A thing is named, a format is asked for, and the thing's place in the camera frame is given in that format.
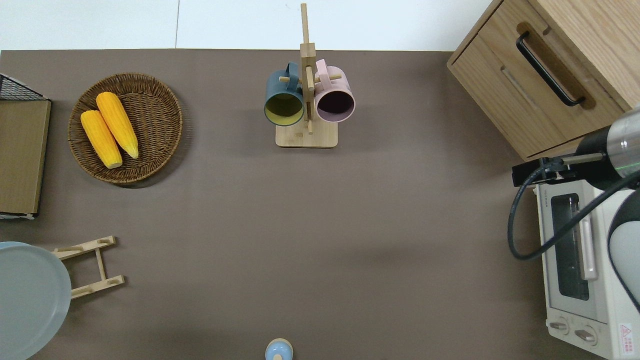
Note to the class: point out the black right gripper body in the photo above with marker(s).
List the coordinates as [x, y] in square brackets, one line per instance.
[590, 172]

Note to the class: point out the gray plate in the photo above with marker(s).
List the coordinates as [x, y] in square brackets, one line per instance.
[30, 300]

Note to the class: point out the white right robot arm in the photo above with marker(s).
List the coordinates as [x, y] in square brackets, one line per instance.
[627, 235]

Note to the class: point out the low wooden plate rack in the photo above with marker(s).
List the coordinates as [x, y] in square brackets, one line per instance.
[100, 286]

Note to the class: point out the light wooden cabinet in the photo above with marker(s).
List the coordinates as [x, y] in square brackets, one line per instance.
[500, 85]

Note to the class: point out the white toaster oven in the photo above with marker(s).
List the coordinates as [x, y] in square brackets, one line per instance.
[570, 312]

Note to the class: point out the brown table mat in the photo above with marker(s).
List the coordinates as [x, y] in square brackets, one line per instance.
[350, 225]

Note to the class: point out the pink mug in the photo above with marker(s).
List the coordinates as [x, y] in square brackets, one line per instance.
[340, 85]

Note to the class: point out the wooden mug tree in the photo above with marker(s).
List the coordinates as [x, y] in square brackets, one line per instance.
[306, 137]

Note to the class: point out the dark blue mug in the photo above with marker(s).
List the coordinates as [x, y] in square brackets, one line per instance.
[280, 87]

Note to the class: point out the small blue dome bell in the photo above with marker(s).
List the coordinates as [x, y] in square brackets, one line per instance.
[279, 350]

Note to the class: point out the brown wicker basket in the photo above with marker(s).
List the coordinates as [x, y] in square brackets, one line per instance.
[155, 125]

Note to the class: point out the yellow corn cob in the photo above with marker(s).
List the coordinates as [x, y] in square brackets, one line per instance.
[100, 137]
[117, 122]

